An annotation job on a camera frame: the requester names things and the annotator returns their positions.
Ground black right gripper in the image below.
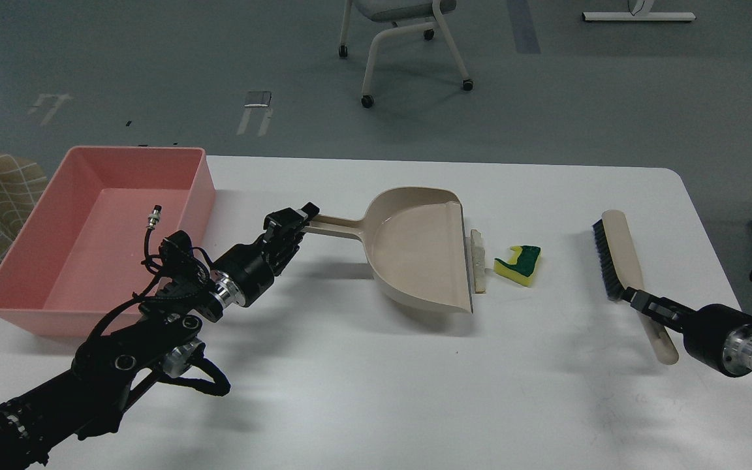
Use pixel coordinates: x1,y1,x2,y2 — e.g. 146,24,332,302
624,287,752,377

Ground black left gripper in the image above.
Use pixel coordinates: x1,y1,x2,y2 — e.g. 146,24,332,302
211,203,320,307

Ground beige hand brush black bristles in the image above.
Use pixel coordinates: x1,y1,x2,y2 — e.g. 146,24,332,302
593,210,680,366

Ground beige plastic dustpan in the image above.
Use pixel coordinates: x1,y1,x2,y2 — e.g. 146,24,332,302
305,187,473,313

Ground yellow green scouring sponge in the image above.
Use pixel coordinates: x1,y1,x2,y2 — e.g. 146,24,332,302
493,245,542,288

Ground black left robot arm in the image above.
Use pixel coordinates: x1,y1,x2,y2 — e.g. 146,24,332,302
0,203,319,469

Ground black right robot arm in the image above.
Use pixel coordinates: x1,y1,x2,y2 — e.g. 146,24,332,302
620,270,752,378

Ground pink plastic bin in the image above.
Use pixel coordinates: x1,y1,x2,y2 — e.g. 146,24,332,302
0,146,217,338

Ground grey floor socket plate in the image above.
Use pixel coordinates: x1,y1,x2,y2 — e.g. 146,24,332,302
243,90,273,109

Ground white office chair on wheels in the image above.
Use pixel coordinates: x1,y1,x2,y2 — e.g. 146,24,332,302
338,0,475,109

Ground white table base bar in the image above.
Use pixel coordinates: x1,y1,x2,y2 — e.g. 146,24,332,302
582,11,696,23

